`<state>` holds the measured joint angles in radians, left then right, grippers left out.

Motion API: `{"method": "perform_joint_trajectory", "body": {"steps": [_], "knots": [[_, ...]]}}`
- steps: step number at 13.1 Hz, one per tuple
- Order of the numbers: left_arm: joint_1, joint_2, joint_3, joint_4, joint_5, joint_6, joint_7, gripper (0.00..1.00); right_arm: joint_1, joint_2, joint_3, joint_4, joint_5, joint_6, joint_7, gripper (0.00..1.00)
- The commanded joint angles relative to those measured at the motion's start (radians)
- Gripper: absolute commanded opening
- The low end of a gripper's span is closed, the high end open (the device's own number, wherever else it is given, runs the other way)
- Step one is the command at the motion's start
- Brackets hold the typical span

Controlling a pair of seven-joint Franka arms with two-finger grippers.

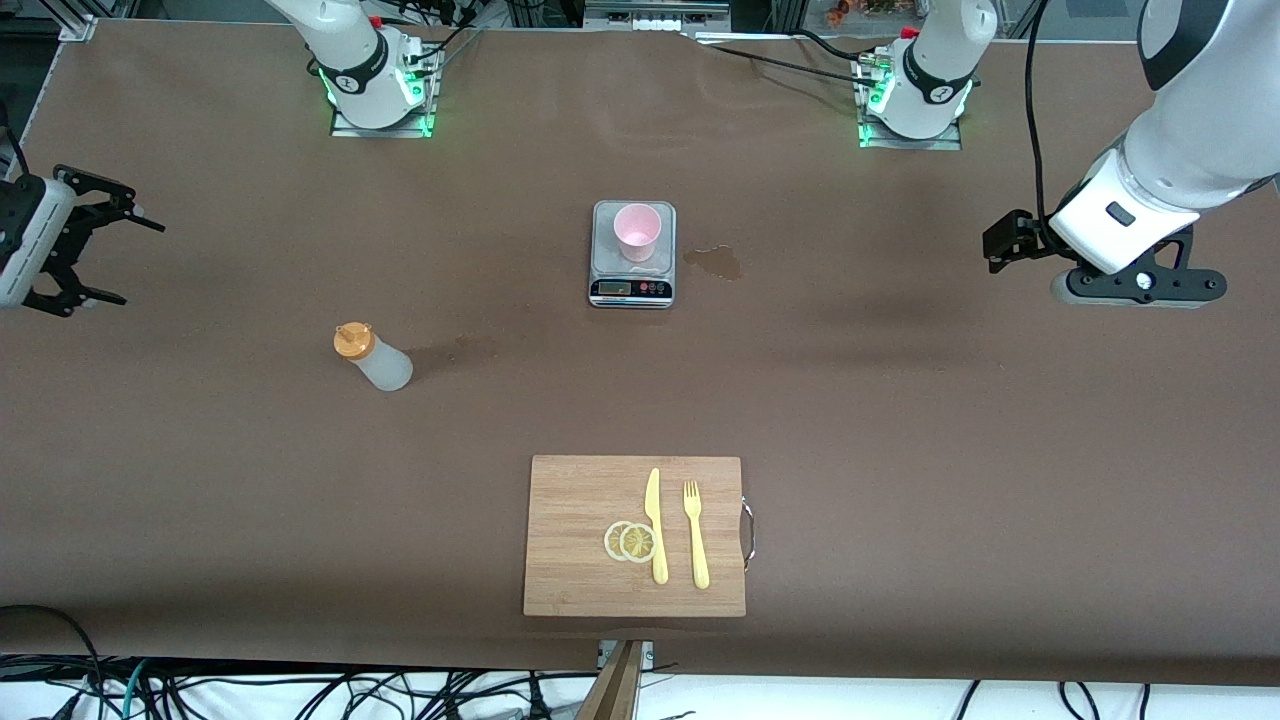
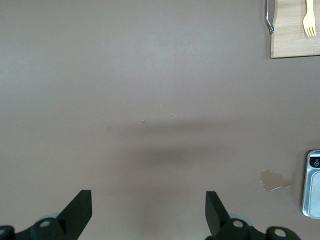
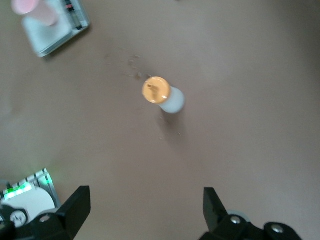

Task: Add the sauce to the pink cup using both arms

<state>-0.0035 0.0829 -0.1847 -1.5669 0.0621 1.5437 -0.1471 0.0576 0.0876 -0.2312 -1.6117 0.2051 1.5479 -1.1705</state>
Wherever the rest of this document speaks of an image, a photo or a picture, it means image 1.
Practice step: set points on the wooden beam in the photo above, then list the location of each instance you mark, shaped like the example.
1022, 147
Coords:
622, 690

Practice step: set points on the silver digital kitchen scale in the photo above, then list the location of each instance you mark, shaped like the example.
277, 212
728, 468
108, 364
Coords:
632, 290

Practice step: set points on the lemon slice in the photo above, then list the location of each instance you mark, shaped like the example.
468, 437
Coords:
611, 540
640, 543

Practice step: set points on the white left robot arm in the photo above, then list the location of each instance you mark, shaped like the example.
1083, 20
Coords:
1200, 140

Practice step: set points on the yellow plastic fork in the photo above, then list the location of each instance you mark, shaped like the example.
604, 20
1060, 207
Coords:
698, 545

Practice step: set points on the brown table cover sheet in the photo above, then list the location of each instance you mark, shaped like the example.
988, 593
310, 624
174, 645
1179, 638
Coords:
900, 450

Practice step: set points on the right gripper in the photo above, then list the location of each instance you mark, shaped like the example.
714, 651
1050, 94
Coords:
72, 240

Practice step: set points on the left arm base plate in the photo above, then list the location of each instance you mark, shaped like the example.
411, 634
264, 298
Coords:
915, 143

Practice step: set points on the yellow plastic knife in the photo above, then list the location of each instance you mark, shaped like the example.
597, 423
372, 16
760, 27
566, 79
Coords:
657, 540

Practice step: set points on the white power strip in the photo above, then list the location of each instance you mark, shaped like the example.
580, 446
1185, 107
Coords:
655, 22

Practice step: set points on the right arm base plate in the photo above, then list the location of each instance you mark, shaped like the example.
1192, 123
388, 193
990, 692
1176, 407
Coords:
380, 132

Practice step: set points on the clear squeeze bottle orange cap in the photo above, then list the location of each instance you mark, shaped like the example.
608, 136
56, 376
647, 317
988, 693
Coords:
385, 365

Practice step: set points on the metal bracket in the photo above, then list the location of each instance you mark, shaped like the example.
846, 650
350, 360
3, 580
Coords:
604, 652

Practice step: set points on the pink cup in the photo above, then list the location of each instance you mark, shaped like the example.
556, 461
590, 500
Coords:
637, 235

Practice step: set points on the wooden cutting board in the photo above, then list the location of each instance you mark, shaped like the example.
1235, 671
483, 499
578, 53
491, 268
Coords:
570, 540

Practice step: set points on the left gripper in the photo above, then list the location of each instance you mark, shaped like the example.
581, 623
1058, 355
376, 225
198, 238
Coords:
1016, 240

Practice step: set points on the brown liquid puddle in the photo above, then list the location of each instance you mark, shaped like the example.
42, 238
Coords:
718, 262

